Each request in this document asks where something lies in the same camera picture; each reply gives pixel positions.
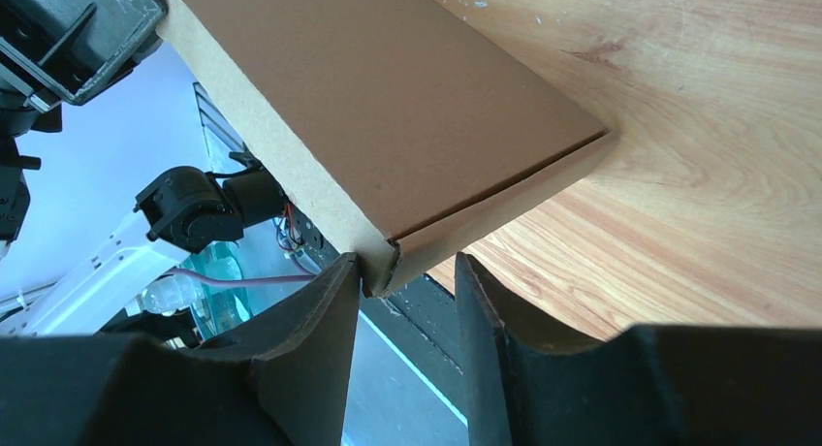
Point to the brown cardboard box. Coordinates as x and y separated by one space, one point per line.
401 132

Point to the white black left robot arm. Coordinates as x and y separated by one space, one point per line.
181 212

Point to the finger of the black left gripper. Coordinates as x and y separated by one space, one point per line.
72 50

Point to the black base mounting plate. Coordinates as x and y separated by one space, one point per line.
419 319

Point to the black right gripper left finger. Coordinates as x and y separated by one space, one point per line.
280 378

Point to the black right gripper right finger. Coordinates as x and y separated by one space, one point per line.
534 380

